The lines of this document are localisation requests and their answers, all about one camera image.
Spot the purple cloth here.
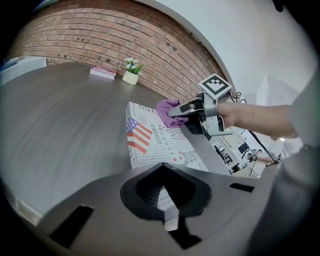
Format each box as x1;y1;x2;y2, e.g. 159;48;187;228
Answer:
156;98;190;128

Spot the person's right forearm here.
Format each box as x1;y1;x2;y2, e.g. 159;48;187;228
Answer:
217;101;300;140

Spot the pink book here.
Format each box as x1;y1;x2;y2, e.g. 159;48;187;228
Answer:
89;65;118;81

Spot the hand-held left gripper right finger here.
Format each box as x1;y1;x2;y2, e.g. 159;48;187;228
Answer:
162;162;278;250

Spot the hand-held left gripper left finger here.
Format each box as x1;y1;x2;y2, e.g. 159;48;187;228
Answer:
34;162;181;255

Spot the potted white flower plant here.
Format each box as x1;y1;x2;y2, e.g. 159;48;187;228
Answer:
121;57;147;86

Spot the person's white shirt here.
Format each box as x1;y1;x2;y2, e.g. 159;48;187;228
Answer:
249;67;320;256

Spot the white printed flag book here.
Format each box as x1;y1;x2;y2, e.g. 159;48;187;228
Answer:
125;101;210;231

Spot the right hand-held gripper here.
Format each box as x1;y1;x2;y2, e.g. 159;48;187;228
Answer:
166;73;233;137

